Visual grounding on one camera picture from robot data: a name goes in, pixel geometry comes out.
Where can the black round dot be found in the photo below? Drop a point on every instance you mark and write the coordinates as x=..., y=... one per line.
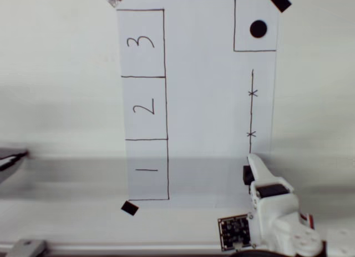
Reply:
x=258, y=29

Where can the white paper sheet with markings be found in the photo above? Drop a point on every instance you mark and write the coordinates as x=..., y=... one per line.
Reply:
x=199, y=101

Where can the black cube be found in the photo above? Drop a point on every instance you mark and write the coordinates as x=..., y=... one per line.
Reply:
x=246, y=175

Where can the grey metal clamp bracket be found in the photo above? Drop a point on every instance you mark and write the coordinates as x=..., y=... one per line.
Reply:
x=26, y=247

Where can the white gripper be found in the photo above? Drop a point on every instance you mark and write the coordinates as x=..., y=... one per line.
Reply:
x=268, y=191

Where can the grey flat object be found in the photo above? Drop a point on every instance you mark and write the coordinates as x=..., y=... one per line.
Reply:
x=9, y=164

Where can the black tape piece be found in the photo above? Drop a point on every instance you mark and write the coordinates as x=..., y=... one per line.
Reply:
x=129, y=208
x=280, y=0

